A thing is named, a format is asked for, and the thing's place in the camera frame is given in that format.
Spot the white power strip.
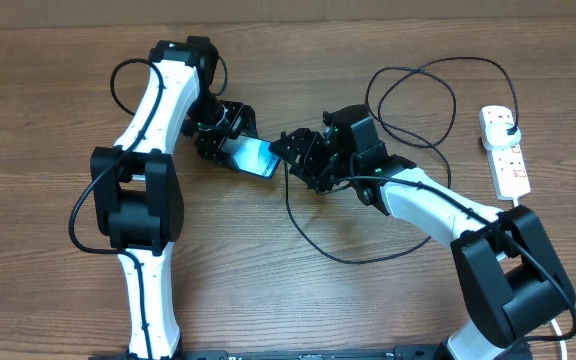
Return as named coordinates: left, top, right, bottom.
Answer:
left=478, top=105, right=531, bottom=206

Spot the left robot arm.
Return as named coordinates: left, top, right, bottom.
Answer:
left=88, top=36, right=260, bottom=359

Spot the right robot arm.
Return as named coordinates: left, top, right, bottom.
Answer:
left=270, top=105, right=576, bottom=359

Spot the blue Galaxy smartphone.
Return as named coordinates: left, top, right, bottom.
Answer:
left=227, top=136, right=280, bottom=178

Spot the black USB charging cable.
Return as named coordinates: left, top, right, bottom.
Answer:
left=280, top=56, right=520, bottom=266

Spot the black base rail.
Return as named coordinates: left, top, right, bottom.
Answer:
left=87, top=343, right=534, bottom=360

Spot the white charger plug adapter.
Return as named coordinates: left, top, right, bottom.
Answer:
left=482, top=123, right=522, bottom=151

